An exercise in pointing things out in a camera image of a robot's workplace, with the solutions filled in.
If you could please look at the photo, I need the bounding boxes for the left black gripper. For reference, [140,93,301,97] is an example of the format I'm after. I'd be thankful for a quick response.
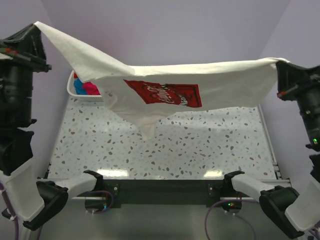
[0,21,53,122]

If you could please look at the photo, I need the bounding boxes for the white t shirt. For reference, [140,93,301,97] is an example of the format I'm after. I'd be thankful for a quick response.
[35,21,281,140]

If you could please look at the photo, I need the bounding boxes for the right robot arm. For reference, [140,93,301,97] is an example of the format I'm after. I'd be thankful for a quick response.
[221,61,320,240]

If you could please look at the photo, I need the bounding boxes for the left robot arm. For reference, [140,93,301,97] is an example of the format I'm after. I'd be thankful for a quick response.
[0,24,104,231]

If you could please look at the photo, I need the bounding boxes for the white plastic laundry basket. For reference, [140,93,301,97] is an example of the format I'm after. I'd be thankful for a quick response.
[66,70,103,102]

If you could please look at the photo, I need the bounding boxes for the blue t shirt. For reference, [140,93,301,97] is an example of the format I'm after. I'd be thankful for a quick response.
[73,72,87,95]

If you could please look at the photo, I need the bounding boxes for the magenta t shirt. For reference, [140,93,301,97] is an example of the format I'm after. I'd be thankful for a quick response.
[82,82,100,96]

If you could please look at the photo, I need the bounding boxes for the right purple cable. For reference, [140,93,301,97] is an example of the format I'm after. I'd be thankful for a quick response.
[204,198,320,240]

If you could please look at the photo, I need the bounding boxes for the purple cable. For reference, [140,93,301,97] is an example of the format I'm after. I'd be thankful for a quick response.
[0,179,21,240]
[204,198,320,240]

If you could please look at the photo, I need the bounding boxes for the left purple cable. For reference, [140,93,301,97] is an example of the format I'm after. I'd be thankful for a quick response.
[0,179,21,240]

